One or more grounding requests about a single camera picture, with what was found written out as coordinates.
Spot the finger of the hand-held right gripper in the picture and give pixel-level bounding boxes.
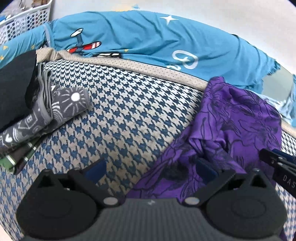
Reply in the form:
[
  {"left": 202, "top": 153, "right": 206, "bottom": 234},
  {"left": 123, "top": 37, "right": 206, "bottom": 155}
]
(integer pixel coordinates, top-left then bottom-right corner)
[{"left": 259, "top": 148, "right": 296, "bottom": 166}]

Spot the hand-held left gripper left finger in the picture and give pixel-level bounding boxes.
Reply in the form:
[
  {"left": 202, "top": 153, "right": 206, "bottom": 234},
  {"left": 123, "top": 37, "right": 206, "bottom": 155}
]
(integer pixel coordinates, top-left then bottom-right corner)
[{"left": 36, "top": 159, "right": 121, "bottom": 207}]

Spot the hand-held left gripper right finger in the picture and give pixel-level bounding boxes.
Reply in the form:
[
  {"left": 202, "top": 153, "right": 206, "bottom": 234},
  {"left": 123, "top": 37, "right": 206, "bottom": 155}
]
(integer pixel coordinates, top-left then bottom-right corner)
[{"left": 184, "top": 159, "right": 270, "bottom": 207}]

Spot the purple floral garment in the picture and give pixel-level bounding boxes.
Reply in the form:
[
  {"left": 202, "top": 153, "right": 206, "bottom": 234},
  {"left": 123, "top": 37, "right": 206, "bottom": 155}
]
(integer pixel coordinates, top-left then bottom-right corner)
[{"left": 128, "top": 76, "right": 287, "bottom": 241}]

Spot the houndstooth patterned mattress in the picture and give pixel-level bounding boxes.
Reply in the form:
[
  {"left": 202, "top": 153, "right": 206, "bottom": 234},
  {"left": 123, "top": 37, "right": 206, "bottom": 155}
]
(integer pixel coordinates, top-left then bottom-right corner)
[{"left": 0, "top": 47, "right": 296, "bottom": 241}]

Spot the grey pillow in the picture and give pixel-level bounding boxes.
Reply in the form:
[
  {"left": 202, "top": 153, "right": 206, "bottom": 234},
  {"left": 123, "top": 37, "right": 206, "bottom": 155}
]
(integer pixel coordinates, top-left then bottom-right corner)
[{"left": 262, "top": 67, "right": 296, "bottom": 98}]

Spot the grey patterned folded garment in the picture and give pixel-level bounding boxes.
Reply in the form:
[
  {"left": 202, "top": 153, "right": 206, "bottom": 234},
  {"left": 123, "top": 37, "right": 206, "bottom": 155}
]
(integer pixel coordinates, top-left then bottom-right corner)
[{"left": 0, "top": 64, "right": 89, "bottom": 149}]

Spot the green striped folded garment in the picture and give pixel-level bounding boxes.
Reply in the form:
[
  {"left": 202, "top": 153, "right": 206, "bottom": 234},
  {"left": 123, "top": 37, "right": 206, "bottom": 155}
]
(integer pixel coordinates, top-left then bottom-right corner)
[{"left": 0, "top": 141, "right": 42, "bottom": 174}]

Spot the black folded garment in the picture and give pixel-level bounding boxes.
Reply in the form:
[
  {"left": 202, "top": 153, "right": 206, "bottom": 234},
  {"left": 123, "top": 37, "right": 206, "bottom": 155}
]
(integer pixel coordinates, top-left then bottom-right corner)
[{"left": 0, "top": 50, "right": 38, "bottom": 130}]

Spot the white perforated plastic basket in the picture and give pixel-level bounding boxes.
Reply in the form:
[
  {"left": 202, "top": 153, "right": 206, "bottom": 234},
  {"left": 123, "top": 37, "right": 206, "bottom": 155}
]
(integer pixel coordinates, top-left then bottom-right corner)
[{"left": 0, "top": 0, "right": 53, "bottom": 47}]

